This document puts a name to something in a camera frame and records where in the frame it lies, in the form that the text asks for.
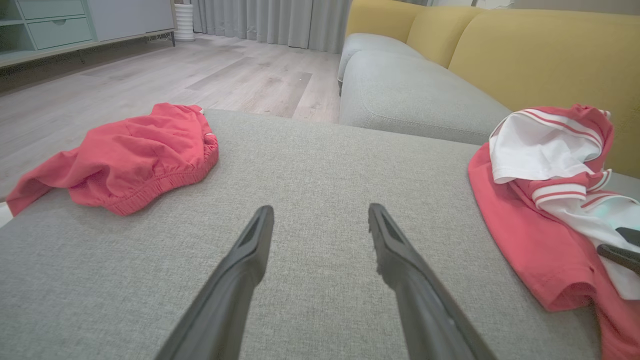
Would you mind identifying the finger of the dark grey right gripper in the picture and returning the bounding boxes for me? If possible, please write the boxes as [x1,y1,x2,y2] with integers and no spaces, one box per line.
[615,227,640,247]
[596,243,640,275]

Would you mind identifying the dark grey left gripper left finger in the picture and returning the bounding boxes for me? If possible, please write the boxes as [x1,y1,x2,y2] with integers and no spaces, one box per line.
[155,205,275,360]

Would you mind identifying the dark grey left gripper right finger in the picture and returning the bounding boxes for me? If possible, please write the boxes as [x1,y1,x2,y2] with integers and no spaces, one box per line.
[368,203,497,360]

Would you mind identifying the red white striped shirt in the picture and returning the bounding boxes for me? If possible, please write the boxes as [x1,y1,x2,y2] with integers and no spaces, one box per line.
[467,104,640,360]

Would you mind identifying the red shorts with white stripe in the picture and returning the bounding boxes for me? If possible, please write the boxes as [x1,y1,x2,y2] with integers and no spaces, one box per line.
[0,102,220,229]

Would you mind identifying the yellow sofa back cushion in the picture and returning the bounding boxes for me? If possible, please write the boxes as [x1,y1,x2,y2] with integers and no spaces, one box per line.
[448,9,640,179]
[345,0,427,44]
[406,5,487,69]

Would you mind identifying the grey sofa seat cushion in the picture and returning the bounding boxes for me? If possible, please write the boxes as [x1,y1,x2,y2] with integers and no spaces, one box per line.
[338,50,514,146]
[337,33,426,96]

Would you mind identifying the white ribbed vase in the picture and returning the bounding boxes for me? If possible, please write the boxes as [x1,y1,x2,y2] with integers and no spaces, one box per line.
[173,3,196,42]

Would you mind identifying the grey pleated curtain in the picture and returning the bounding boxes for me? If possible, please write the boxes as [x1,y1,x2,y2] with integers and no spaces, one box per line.
[190,0,354,55]

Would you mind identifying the pale green white cabinet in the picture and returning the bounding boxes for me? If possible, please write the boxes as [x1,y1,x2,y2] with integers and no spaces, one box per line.
[0,0,177,69]

